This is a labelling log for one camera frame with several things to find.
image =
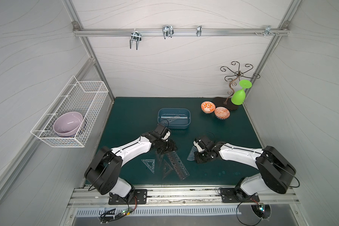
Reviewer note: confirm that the dark triangle ruler upper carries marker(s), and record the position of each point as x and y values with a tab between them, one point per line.
159	158

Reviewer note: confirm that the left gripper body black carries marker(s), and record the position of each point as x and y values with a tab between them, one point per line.
164	144

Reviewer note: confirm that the metal hook small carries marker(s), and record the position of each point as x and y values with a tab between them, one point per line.
199	31

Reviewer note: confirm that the orange patterned bowl left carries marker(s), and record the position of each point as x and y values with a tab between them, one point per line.
208	107

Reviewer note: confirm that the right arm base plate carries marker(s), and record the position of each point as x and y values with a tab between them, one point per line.
228	195

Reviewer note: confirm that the thin clear straight ruler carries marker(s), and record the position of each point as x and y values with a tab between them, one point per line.
173	117

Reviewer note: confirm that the blue plastic storage box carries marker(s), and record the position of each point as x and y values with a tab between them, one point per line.
181	124

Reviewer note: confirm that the metal hook right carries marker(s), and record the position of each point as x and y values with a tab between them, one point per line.
267	32

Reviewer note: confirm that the green plastic goblet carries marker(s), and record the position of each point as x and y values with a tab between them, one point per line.
239	96

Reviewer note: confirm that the dark triangle ruler lower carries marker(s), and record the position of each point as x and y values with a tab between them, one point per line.
167	169

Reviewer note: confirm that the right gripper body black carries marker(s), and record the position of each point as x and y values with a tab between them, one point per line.
202	155

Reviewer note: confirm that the clear triangle ruler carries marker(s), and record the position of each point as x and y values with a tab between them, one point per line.
150	164

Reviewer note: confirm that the brown metal cup stand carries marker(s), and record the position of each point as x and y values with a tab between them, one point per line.
233	80

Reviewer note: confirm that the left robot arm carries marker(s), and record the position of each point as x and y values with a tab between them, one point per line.
103	173

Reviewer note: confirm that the green table mat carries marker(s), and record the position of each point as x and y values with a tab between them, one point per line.
131	117

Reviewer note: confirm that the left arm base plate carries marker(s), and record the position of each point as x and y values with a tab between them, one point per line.
136	196

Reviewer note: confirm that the stencil ruler large dark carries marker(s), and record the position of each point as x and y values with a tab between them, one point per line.
178	165

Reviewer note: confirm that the white cable duct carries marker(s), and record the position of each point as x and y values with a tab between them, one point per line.
162	211

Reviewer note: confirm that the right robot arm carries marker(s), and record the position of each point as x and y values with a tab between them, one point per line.
275	172

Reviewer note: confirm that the dark triangle ruler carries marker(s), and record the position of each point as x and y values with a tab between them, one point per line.
159	158
167	169

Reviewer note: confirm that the metal hook left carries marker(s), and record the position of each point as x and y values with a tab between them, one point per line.
136	37

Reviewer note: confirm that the aluminium front rail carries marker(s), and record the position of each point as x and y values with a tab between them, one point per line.
157	196

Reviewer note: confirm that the lilac bowl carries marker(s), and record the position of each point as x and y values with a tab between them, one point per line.
68	124

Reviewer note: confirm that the metal hook middle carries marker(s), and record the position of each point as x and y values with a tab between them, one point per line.
168	31

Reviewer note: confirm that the clear protractor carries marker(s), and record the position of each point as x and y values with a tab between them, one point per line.
192	154

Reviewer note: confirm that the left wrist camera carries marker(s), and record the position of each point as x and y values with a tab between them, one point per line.
162	132

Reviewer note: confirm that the stencil ruler narrow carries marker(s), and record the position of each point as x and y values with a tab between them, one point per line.
169	120

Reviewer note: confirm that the white wire basket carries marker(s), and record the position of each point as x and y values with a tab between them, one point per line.
85	97

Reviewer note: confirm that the aluminium top rail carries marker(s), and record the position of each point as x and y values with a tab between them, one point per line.
189	32

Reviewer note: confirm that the aluminium rail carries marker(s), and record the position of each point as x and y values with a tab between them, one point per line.
157	196
189	32

